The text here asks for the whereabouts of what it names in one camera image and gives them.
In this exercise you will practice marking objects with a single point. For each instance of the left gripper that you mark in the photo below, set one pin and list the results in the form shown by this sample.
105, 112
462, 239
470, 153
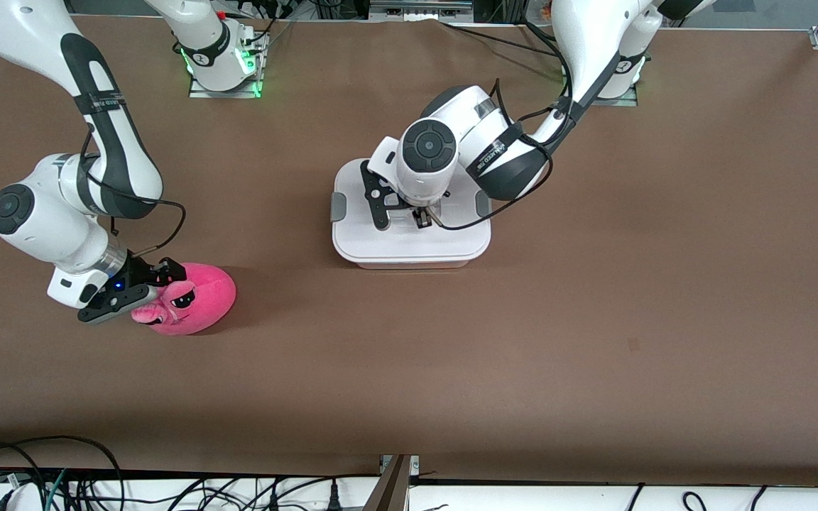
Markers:
422, 215

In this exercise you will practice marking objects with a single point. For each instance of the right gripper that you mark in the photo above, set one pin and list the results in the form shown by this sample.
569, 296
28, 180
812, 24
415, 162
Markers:
140, 274

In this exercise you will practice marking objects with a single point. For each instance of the white box lid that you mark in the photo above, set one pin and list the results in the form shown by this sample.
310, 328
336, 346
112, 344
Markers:
409, 245

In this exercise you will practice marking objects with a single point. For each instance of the pink plush toy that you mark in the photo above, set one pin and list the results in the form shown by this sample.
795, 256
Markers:
203, 298

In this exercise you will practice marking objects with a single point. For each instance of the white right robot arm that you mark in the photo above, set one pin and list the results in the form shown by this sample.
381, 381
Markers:
118, 142

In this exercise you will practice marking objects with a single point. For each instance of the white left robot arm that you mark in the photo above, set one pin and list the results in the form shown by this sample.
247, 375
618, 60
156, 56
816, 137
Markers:
593, 42

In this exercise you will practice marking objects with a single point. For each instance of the pink plastic box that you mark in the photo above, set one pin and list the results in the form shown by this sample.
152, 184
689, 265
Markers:
412, 265

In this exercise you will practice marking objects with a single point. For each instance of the black power plug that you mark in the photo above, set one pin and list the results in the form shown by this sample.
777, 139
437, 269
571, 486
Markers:
334, 497

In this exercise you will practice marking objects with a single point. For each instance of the white shelf board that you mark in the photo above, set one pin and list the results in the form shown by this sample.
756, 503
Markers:
522, 500

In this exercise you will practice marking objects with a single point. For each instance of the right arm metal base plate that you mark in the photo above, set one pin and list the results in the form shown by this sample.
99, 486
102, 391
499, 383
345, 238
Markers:
228, 89

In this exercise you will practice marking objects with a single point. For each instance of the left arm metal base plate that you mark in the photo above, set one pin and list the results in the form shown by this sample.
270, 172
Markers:
615, 101

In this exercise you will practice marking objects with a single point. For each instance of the small metal bracket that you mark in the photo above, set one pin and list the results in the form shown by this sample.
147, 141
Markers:
415, 463

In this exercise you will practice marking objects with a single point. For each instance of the aluminium frame profile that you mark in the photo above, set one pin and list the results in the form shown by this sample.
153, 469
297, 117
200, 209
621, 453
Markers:
391, 490

